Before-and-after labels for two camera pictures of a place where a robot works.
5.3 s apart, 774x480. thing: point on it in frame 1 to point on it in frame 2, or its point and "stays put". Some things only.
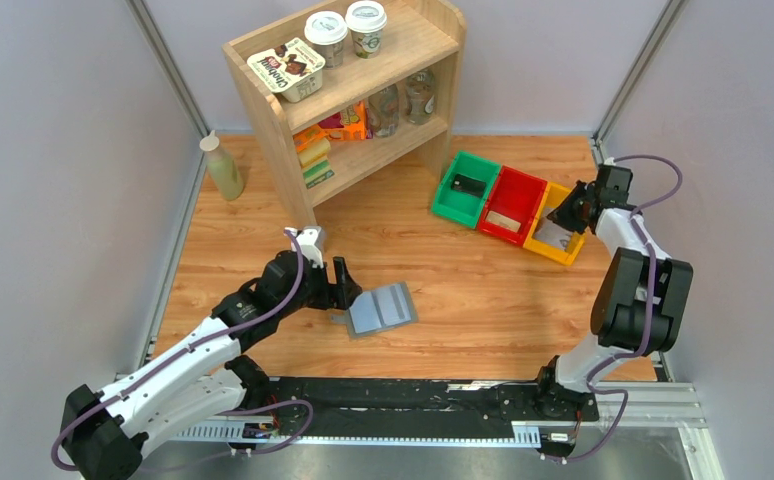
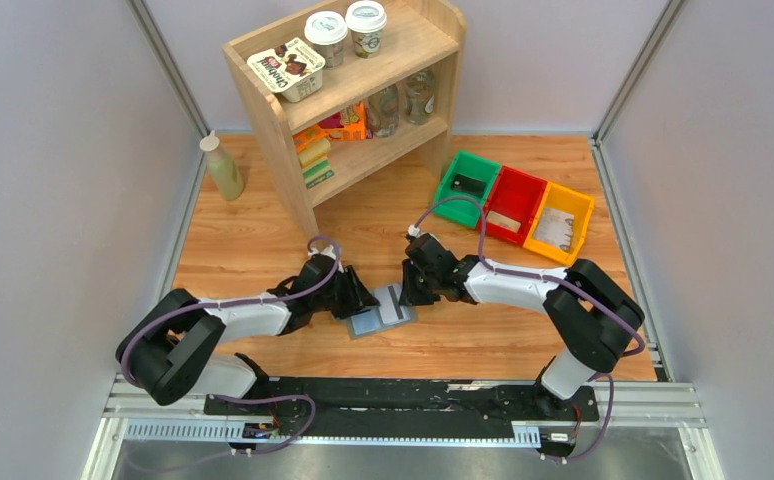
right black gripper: x=574 y=208 to x=417 y=279
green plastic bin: x=465 y=188 stays put
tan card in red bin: x=503 y=221 stays put
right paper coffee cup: x=366 y=20 stays put
